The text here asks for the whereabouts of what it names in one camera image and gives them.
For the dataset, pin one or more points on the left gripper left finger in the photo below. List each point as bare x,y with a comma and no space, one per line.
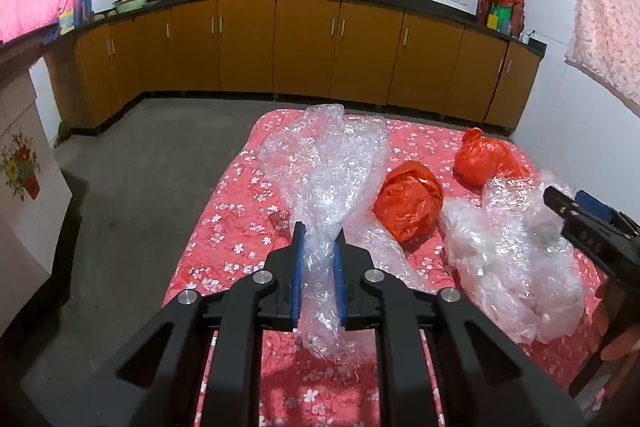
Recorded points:
281,308

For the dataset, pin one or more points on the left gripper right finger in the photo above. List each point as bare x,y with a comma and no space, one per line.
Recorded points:
357,309

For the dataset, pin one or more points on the clear bubble wrap sheet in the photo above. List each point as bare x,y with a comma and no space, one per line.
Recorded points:
327,168

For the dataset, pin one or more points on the brown lower kitchen cabinets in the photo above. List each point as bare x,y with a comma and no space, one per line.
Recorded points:
340,50

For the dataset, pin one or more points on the white translucent plastic bag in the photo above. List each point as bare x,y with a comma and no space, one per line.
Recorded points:
512,260

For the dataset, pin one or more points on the small orange plastic bag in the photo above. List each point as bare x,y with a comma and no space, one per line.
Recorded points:
480,159

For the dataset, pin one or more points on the pink floral hanging cloth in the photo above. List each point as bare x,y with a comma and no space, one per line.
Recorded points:
605,46

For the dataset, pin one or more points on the white mug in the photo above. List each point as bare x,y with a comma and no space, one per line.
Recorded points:
526,35

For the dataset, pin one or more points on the white cabinet flower decal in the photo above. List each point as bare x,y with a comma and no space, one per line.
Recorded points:
34,198

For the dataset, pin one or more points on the red bag with boxes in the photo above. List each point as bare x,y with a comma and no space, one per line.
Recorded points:
505,16

